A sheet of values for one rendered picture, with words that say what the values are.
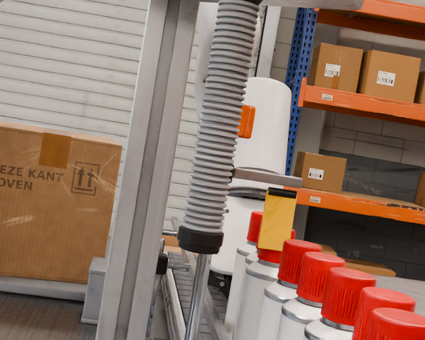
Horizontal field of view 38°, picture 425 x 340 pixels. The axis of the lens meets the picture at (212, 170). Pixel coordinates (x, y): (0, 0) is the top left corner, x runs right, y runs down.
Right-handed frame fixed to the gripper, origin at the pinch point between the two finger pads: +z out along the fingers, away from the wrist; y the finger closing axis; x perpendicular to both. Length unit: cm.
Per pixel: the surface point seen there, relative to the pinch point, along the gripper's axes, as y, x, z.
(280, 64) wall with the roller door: 90, 370, -229
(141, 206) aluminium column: -14.5, -21.0, -7.7
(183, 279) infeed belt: -2.5, 43.9, -9.2
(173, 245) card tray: 0, 100, -25
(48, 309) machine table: -25.7, 33.4, -0.1
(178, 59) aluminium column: -13.3, -26.6, -20.4
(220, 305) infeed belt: 2.7, 29.5, -4.0
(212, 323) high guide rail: -4.6, -8.1, 1.1
